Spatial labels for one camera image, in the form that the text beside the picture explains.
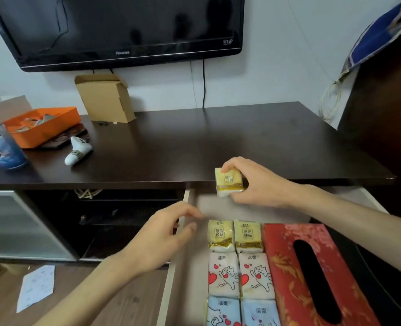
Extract person's left hand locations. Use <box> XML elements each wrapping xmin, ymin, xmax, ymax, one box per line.
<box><xmin>120</xmin><ymin>201</ymin><xmax>204</xmax><ymax>279</ymax></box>

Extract person's right hand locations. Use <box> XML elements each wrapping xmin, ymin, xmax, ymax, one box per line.
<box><xmin>220</xmin><ymin>156</ymin><xmax>305</xmax><ymax>209</ymax></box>

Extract yellow tissue packet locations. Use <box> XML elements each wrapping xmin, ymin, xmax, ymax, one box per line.
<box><xmin>207</xmin><ymin>219</ymin><xmax>236</xmax><ymax>254</ymax></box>
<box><xmin>234</xmin><ymin>219</ymin><xmax>264</xmax><ymax>254</ymax></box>
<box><xmin>215</xmin><ymin>167</ymin><xmax>245</xmax><ymax>197</ymax></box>

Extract person's left forearm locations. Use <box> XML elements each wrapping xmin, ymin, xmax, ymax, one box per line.
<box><xmin>33</xmin><ymin>249</ymin><xmax>135</xmax><ymax>326</ymax></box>

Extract person's right forearm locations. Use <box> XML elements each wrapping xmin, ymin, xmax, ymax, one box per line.
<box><xmin>299</xmin><ymin>184</ymin><xmax>401</xmax><ymax>283</ymax></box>

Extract white drawer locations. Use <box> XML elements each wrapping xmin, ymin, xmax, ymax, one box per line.
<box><xmin>156</xmin><ymin>187</ymin><xmax>390</xmax><ymax>326</ymax></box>

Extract white cat print tissue packet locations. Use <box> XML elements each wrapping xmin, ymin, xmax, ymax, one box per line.
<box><xmin>238</xmin><ymin>253</ymin><xmax>276</xmax><ymax>300</ymax></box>
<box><xmin>208</xmin><ymin>252</ymin><xmax>241</xmax><ymax>299</ymax></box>

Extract dark wooden television cabinet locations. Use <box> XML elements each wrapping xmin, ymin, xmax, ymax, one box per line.
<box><xmin>0</xmin><ymin>101</ymin><xmax>397</xmax><ymax>265</ymax></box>

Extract blue cat print tissue packet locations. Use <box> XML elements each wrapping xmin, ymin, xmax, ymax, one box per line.
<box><xmin>241</xmin><ymin>299</ymin><xmax>282</xmax><ymax>326</ymax></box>
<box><xmin>205</xmin><ymin>296</ymin><xmax>243</xmax><ymax>326</ymax></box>

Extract red floral tissue box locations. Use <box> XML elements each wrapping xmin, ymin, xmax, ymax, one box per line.
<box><xmin>263</xmin><ymin>223</ymin><xmax>381</xmax><ymax>326</ymax></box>

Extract white ocarina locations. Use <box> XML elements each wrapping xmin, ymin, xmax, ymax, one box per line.
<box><xmin>64</xmin><ymin>136</ymin><xmax>94</xmax><ymax>166</ymax></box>

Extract dark eyeglasses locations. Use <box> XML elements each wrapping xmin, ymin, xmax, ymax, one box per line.
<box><xmin>40</xmin><ymin>123</ymin><xmax>89</xmax><ymax>148</ymax></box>

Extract open brown cardboard box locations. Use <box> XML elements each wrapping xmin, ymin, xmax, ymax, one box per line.
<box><xmin>74</xmin><ymin>73</ymin><xmax>137</xmax><ymax>124</ymax></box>

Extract dark brown wardrobe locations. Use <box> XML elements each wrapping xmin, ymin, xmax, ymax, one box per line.
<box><xmin>337</xmin><ymin>26</ymin><xmax>401</xmax><ymax>222</ymax></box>

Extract white paper sheet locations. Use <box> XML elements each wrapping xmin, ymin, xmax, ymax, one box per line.
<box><xmin>16</xmin><ymin>265</ymin><xmax>56</xmax><ymax>314</ymax></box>

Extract frosted glass cabinet door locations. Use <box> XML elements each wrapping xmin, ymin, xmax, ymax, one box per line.
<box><xmin>0</xmin><ymin>190</ymin><xmax>79</xmax><ymax>263</ymax></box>

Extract orange tray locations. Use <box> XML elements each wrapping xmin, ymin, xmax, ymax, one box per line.
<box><xmin>3</xmin><ymin>106</ymin><xmax>82</xmax><ymax>149</ymax></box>

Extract silver packets pile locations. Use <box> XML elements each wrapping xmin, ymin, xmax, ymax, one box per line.
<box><xmin>16</xmin><ymin>113</ymin><xmax>57</xmax><ymax>133</ymax></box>

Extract blue and white tin can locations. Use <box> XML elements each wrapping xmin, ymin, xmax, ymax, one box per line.
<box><xmin>0</xmin><ymin>108</ymin><xmax>29</xmax><ymax>171</ymax></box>

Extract blue patterned cloth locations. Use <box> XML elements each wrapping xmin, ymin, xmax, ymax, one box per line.
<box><xmin>336</xmin><ymin>0</ymin><xmax>401</xmax><ymax>82</ymax></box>

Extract black flat screen television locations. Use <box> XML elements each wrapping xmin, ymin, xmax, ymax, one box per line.
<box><xmin>0</xmin><ymin>0</ymin><xmax>245</xmax><ymax>72</ymax></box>

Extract flat cardboard piece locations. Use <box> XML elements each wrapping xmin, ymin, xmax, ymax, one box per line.
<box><xmin>0</xmin><ymin>95</ymin><xmax>33</xmax><ymax>123</ymax></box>

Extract beige cord bundle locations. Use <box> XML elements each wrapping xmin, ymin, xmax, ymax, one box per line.
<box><xmin>74</xmin><ymin>189</ymin><xmax>103</xmax><ymax>200</ymax></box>

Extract coiled white cable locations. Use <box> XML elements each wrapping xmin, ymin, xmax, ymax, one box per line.
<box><xmin>317</xmin><ymin>81</ymin><xmax>344</xmax><ymax>123</ymax></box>

